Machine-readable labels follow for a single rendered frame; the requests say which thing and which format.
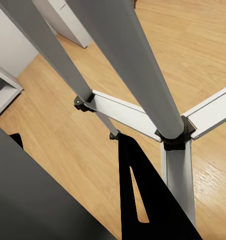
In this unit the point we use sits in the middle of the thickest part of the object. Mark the desk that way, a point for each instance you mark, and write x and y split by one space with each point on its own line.
62 19

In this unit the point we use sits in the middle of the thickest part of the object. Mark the camera tripod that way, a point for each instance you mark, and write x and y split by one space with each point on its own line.
35 206

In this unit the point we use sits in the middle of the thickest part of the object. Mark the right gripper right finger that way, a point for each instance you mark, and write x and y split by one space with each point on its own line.
167 220

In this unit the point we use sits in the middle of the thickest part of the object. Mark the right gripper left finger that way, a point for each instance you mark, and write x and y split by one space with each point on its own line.
17 138

